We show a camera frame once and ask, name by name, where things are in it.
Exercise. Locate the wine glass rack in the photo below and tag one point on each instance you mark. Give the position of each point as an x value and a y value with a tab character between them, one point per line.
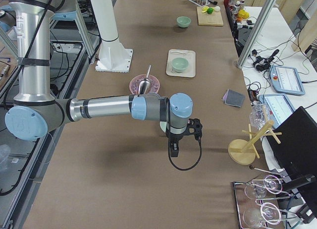
256	201

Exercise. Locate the green bowl on tray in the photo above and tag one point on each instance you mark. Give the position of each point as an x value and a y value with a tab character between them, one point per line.
179	64

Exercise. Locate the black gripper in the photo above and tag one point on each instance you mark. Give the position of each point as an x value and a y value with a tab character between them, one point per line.
175	138

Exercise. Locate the lemon slice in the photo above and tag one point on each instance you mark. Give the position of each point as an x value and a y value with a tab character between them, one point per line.
205	9

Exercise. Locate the green lime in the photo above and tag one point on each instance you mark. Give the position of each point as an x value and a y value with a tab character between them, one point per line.
210	10

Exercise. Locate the aluminium frame post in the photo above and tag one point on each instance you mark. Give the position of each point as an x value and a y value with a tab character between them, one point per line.
260	22

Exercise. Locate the wooden cutting board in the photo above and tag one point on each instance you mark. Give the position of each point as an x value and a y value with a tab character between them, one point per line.
213	19

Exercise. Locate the green bowl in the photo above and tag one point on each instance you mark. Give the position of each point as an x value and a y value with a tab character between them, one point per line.
183	21
179	64

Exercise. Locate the cream serving tray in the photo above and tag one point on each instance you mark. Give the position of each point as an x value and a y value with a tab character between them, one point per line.
191	58

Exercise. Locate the pink bowl with ice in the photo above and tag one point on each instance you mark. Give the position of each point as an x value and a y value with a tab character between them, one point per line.
135	82

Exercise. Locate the black monitor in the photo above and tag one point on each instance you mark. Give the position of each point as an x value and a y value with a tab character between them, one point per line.
297	152

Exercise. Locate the teach pendant tablet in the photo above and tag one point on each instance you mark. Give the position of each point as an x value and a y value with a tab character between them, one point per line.
286	80
280	106

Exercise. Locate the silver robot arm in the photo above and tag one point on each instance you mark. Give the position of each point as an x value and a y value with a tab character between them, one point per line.
36	111

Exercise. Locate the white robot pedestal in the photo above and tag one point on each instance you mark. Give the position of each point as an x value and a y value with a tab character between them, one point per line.
113	56

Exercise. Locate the teach pendant tablet near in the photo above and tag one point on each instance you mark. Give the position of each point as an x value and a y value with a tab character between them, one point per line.
280	106

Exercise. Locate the wooden mug tree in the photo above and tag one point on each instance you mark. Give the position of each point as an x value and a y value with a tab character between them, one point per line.
244	152

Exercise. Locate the metal ice scoop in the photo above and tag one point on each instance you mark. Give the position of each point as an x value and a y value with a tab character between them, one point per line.
145	84

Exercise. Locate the teach pendant tablet far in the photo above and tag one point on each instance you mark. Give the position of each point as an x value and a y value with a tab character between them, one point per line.
286	80

